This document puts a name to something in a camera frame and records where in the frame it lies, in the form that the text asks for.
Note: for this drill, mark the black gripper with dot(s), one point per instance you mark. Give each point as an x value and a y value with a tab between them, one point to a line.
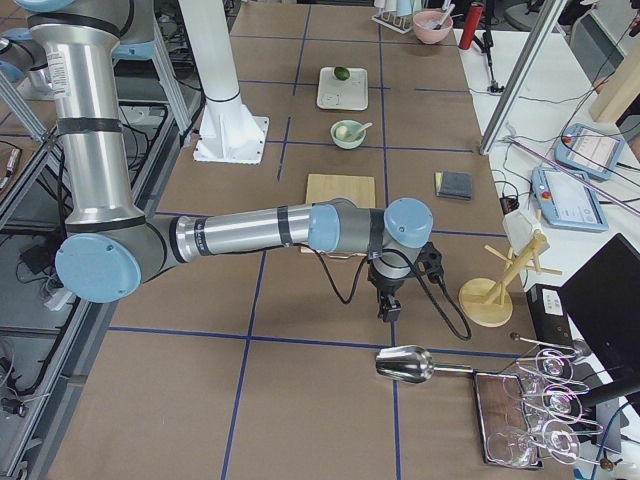
385	286

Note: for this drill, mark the white ceramic spoon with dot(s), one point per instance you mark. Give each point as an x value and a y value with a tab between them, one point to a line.
355	134

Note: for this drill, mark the white steamed bun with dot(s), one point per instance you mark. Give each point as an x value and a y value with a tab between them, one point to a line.
342	132

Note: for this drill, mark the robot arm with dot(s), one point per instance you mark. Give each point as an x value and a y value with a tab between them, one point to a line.
111	247

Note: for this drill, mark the light green bowl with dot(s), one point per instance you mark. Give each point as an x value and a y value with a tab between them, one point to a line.
346	144

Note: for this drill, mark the pink bowl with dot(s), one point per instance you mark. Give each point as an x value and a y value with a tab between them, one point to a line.
431	27

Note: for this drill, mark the metal scoop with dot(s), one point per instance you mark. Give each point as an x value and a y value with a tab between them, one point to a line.
413	364

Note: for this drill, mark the wooden mug tree stand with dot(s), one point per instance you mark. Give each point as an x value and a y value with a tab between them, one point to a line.
485	301

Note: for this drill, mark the wooden cutting board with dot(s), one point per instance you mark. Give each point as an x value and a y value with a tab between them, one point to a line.
340	190

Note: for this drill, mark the grey folded cloth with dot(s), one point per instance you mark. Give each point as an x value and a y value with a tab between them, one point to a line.
454	185

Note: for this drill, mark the black glass rack tray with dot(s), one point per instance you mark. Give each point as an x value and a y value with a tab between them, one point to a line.
523	426

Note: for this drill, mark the teach pendant near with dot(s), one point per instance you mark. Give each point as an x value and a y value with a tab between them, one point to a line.
566	201

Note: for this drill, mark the teach pendant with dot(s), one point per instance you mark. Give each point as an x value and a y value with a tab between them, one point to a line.
591	151
566	201

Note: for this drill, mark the black monitor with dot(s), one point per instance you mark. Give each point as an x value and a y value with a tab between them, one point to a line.
602	300

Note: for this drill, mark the beige bear serving tray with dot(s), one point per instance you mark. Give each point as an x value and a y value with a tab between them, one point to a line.
350	94

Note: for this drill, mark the green avocado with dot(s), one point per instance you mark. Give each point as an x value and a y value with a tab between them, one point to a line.
341	73

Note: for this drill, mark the teach pendant far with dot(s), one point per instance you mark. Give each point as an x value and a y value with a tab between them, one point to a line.
591	151

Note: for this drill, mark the red bottle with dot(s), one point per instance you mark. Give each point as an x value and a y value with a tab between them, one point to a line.
471	24

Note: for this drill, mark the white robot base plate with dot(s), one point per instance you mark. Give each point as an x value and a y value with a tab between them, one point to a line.
238	140

